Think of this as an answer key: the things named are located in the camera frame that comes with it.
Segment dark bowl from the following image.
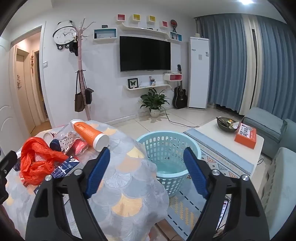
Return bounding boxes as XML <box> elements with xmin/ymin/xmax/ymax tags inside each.
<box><xmin>216</xmin><ymin>116</ymin><xmax>240</xmax><ymax>133</ymax></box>

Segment blue printed small box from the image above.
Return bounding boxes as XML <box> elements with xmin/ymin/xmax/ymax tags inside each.
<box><xmin>51</xmin><ymin>156</ymin><xmax>80</xmax><ymax>179</ymax></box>

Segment black hanging bag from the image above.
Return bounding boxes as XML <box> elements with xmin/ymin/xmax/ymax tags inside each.
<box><xmin>84</xmin><ymin>88</ymin><xmax>94</xmax><ymax>105</ymax></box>

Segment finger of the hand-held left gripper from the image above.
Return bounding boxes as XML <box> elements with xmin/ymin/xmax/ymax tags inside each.
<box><xmin>0</xmin><ymin>150</ymin><xmax>18</xmax><ymax>204</ymax></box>

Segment orange tissue box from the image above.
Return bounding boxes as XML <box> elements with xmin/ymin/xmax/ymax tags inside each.
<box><xmin>234</xmin><ymin>123</ymin><xmax>258</xmax><ymax>149</ymax></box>

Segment black flat television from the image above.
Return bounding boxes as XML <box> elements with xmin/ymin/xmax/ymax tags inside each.
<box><xmin>119</xmin><ymin>36</ymin><xmax>172</xmax><ymax>72</ymax></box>

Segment green potted plant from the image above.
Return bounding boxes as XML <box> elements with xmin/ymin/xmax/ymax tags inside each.
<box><xmin>140</xmin><ymin>88</ymin><xmax>170</xmax><ymax>118</ymax></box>

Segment white curved low wall shelf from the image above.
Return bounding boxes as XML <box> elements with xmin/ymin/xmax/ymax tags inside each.
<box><xmin>122</xmin><ymin>83</ymin><xmax>172</xmax><ymax>91</ymax></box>

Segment white curved long wall shelf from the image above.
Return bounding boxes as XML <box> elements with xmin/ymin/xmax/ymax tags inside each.
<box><xmin>119</xmin><ymin>22</ymin><xmax>170</xmax><ymax>40</ymax></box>

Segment blue curtains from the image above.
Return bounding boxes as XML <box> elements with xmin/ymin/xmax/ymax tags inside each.
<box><xmin>199</xmin><ymin>13</ymin><xmax>296</xmax><ymax>121</ymax></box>

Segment black floor cable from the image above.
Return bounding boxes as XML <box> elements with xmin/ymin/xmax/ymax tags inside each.
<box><xmin>161</xmin><ymin>104</ymin><xmax>200</xmax><ymax>128</ymax></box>

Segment dark blue round lid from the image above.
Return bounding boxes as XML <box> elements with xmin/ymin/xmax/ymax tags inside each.
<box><xmin>49</xmin><ymin>138</ymin><xmax>62</xmax><ymax>151</ymax></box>

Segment pink coat rack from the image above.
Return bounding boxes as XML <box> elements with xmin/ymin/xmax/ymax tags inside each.
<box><xmin>73</xmin><ymin>17</ymin><xmax>97</xmax><ymax>121</ymax></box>

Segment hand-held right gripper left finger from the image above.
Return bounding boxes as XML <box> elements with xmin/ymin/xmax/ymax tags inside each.
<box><xmin>25</xmin><ymin>146</ymin><xmax>111</xmax><ymax>241</ymax></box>

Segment black acoustic guitar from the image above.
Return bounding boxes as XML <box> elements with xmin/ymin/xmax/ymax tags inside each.
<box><xmin>173</xmin><ymin>65</ymin><xmax>187</xmax><ymax>109</ymax></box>

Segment light blue plastic basket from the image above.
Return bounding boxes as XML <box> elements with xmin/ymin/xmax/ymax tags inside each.
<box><xmin>135</xmin><ymin>131</ymin><xmax>201</xmax><ymax>197</ymax></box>

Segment white refrigerator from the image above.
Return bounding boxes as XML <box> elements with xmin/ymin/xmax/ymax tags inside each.
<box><xmin>187</xmin><ymin>36</ymin><xmax>210</xmax><ymax>109</ymax></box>

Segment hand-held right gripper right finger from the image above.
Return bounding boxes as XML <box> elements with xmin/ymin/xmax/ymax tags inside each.
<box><xmin>183</xmin><ymin>146</ymin><xmax>270</xmax><ymax>241</ymax></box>

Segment white coffee table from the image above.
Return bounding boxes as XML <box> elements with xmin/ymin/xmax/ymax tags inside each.
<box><xmin>198</xmin><ymin>118</ymin><xmax>264</xmax><ymax>164</ymax></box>

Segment grey upholstered seat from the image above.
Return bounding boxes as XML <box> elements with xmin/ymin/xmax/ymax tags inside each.
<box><xmin>261</xmin><ymin>147</ymin><xmax>296</xmax><ymax>233</ymax></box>

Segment brown hanging bag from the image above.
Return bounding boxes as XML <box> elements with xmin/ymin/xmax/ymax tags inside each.
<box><xmin>74</xmin><ymin>71</ymin><xmax>86</xmax><ymax>113</ymax></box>

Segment clear plastic bag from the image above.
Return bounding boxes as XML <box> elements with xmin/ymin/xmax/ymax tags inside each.
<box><xmin>54</xmin><ymin>124</ymin><xmax>75</xmax><ymax>140</ymax></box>

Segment orange bottle with white cap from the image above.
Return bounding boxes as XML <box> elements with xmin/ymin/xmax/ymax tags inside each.
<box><xmin>70</xmin><ymin>119</ymin><xmax>110</xmax><ymax>151</ymax></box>

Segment teal sofa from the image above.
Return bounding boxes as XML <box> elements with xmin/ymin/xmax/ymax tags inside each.
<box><xmin>242</xmin><ymin>107</ymin><xmax>296</xmax><ymax>158</ymax></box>

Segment white and pink box shelf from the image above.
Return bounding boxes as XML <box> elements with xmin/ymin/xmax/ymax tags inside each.
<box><xmin>163</xmin><ymin>73</ymin><xmax>182</xmax><ymax>82</ymax></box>

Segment white door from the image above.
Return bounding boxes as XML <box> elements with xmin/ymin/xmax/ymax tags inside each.
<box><xmin>0</xmin><ymin>37</ymin><xmax>31</xmax><ymax>150</ymax></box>

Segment panda wall clock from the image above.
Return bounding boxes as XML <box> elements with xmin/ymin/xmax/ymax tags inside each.
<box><xmin>52</xmin><ymin>21</ymin><xmax>78</xmax><ymax>50</ymax></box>

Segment pink packet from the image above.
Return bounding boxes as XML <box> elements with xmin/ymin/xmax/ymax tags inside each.
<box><xmin>71</xmin><ymin>138</ymin><xmax>90</xmax><ymax>155</ymax></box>

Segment wide blue lined box shelf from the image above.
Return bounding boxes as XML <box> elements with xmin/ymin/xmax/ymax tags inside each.
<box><xmin>93</xmin><ymin>28</ymin><xmax>118</xmax><ymax>40</ymax></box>

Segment orange plastic bag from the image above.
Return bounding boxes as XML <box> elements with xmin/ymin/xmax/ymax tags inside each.
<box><xmin>20</xmin><ymin>137</ymin><xmax>70</xmax><ymax>186</ymax></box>

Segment scale patterned tablecloth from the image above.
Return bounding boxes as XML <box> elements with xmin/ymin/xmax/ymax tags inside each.
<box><xmin>5</xmin><ymin>120</ymin><xmax>170</xmax><ymax>241</ymax></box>

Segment patterned blue rug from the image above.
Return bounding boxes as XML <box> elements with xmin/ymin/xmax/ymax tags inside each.
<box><xmin>156</xmin><ymin>128</ymin><xmax>255</xmax><ymax>240</ymax></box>

